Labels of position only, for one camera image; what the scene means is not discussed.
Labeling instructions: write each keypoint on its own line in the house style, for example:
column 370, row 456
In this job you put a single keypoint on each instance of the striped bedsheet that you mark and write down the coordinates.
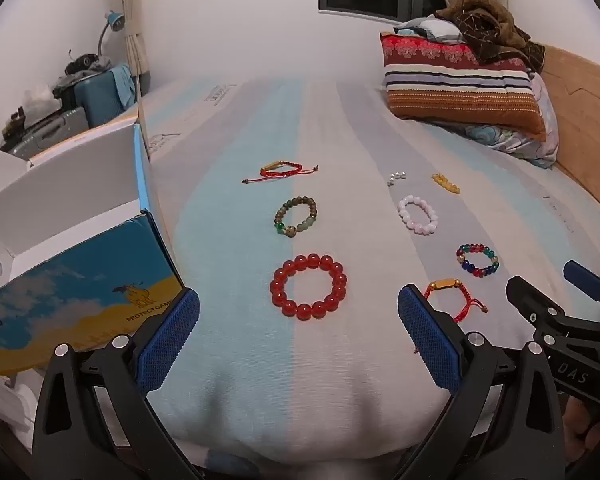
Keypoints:
column 330, row 135

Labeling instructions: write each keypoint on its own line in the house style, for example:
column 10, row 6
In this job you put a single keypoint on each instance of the person's right hand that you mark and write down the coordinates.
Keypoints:
column 580, row 435

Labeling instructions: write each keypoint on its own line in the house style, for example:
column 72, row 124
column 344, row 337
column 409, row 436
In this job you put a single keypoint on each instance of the teal suitcase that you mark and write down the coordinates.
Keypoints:
column 100, row 97

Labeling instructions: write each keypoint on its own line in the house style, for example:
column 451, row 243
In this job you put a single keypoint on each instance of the brown blanket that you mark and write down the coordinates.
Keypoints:
column 485, row 20

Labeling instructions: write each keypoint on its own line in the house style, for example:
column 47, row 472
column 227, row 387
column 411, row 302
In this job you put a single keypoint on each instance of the blue desk lamp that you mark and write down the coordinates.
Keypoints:
column 115, row 20

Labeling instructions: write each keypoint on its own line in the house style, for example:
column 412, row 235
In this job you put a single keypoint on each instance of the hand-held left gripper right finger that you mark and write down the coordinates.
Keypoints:
column 430, row 345

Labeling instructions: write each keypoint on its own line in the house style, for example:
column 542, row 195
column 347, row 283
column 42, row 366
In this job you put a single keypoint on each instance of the light blue cushion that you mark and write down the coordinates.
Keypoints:
column 442, row 30

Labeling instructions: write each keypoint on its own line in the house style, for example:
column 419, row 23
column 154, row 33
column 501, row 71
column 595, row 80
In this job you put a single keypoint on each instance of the blue yellow cardboard box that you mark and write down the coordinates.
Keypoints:
column 80, row 285

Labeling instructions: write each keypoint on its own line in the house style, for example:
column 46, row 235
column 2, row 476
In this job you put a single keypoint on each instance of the striped red brown pillow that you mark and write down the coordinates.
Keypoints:
column 455, row 90

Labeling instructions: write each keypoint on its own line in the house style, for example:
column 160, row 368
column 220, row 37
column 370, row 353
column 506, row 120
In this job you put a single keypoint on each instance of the wooden headboard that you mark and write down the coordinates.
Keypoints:
column 585, row 120

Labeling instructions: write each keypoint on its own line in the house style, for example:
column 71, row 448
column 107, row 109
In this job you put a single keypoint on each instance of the floral light pillow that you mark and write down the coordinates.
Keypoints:
column 535, row 130

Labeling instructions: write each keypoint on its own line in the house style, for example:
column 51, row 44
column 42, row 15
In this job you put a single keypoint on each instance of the black bag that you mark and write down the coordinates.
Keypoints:
column 82, row 64

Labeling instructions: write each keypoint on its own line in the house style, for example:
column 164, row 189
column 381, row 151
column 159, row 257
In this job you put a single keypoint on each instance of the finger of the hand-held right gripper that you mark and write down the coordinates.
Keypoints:
column 530, row 300
column 585, row 280

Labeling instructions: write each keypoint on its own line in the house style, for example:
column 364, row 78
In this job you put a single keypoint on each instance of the grey suitcase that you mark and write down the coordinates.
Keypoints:
column 45, row 132

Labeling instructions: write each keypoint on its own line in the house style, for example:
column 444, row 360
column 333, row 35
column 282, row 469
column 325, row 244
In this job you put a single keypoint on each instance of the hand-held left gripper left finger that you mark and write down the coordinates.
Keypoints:
column 172, row 340

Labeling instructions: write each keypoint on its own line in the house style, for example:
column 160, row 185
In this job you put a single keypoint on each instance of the white curtain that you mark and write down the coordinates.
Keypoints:
column 135, row 35

